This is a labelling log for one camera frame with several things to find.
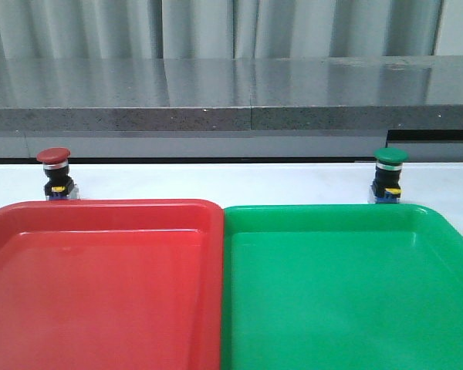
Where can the grey pleated curtain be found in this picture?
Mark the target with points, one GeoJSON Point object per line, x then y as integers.
{"type": "Point", "coordinates": [217, 29]}

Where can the green plastic tray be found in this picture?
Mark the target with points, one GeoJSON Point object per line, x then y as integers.
{"type": "Point", "coordinates": [341, 287]}

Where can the red mushroom push button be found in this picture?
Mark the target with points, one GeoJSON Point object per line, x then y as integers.
{"type": "Point", "coordinates": [60, 185]}

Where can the green mushroom push button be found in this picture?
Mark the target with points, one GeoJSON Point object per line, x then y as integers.
{"type": "Point", "coordinates": [385, 187]}

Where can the grey stone counter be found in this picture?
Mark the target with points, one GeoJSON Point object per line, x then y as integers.
{"type": "Point", "coordinates": [193, 110]}

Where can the red plastic tray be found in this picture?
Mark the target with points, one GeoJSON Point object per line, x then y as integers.
{"type": "Point", "coordinates": [111, 284]}

